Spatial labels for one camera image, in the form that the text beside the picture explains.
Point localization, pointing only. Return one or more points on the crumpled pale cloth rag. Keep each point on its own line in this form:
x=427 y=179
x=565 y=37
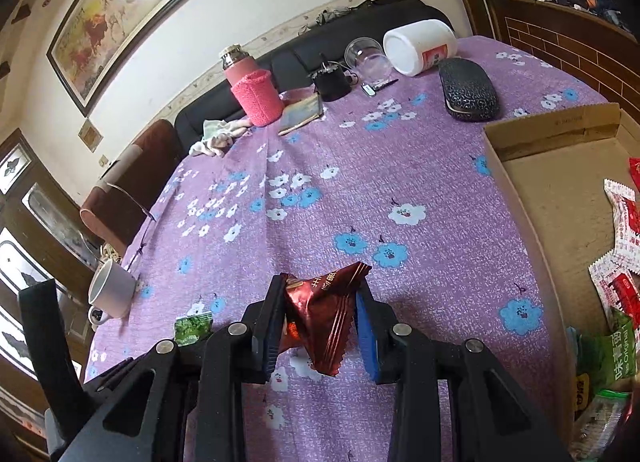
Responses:
x=217 y=134

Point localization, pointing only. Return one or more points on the pink flask with knitted sleeve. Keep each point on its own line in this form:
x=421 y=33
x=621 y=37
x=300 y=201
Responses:
x=257 y=97

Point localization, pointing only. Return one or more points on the black sofa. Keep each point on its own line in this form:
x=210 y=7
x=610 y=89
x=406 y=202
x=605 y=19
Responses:
x=310 y=47

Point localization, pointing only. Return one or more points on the wooden room divider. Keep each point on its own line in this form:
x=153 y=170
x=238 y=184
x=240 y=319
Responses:
x=550 y=42

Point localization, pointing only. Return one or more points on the small green candy packet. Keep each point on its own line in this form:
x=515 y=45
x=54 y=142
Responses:
x=192 y=329

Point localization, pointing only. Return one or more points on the clear snack packet green trim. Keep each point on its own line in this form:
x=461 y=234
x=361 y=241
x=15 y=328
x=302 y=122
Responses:
x=600 y=422

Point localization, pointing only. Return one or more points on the green snack packet yellow label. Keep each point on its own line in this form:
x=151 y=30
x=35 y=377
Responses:
x=592 y=357

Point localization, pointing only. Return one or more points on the black glasses case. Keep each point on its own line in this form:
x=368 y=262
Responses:
x=467 y=89

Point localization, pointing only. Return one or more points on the cardboard box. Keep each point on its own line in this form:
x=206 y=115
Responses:
x=550 y=202

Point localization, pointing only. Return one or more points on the red and white snack packet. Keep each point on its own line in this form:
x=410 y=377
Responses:
x=625 y=222
x=617 y=287

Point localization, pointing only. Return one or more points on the white plastic jar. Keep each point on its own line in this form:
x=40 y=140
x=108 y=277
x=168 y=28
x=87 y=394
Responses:
x=410 y=49

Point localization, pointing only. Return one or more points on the small black pot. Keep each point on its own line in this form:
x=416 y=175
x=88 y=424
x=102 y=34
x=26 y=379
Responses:
x=332 y=84

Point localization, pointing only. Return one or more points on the white mug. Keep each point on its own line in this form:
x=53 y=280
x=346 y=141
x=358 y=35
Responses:
x=112 y=292

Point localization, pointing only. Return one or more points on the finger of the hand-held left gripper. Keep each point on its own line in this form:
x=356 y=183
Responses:
x=45 y=332

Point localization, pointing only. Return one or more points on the dark red snack packet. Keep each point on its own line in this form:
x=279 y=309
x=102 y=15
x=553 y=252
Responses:
x=320 y=322

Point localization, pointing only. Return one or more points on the small framed wall plaque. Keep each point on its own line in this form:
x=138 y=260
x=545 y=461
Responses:
x=91 y=135

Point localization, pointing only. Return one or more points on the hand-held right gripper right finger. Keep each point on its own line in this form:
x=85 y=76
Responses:
x=367 y=337

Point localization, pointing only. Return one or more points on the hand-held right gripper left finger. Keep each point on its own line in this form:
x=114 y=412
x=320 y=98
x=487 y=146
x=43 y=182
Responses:
x=276 y=332

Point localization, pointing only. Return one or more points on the green snack packet white print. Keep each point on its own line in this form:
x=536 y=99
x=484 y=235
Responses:
x=622 y=357

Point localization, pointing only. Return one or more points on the wooden cabinet with glass panels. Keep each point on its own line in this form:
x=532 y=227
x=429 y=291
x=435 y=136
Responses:
x=50 y=222

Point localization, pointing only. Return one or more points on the framed wall painting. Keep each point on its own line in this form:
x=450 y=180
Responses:
x=130 y=2

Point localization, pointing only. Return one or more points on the small red snack packet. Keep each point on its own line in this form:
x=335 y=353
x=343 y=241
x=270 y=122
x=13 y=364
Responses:
x=635 y=174

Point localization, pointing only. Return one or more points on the small booklet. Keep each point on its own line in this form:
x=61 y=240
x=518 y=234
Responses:
x=300 y=114

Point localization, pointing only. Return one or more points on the thin-framed eyeglasses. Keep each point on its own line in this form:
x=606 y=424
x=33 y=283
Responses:
x=135 y=204

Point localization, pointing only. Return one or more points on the clear plastic cup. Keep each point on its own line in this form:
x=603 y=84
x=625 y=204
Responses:
x=367 y=57

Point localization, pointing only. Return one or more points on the purple floral tablecloth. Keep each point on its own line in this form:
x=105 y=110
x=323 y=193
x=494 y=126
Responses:
x=350 y=152

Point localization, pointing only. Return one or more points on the brown chair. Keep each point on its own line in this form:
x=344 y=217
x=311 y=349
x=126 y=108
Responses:
x=150 y=157

